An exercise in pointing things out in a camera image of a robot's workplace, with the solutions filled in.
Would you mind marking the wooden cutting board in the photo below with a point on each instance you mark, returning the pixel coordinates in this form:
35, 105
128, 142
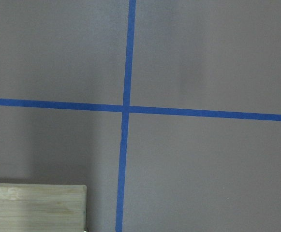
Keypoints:
42, 208

